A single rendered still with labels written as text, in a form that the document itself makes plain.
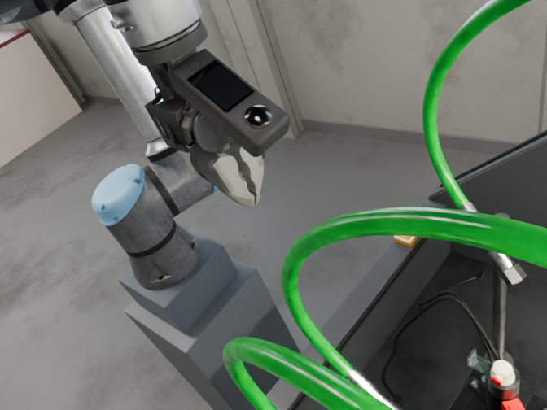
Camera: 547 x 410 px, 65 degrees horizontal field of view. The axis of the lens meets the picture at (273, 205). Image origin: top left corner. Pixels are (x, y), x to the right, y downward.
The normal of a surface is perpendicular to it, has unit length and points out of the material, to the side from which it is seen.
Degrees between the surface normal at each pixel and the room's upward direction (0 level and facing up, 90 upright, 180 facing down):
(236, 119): 32
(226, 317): 90
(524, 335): 0
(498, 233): 40
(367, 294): 0
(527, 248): 60
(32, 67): 90
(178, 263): 72
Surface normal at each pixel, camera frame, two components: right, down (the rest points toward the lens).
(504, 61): -0.58, 0.65
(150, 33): -0.04, 0.66
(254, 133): 0.07, -0.44
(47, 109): 0.75, 0.22
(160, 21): 0.24, 0.57
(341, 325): -0.31, -0.72
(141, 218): 0.50, 0.42
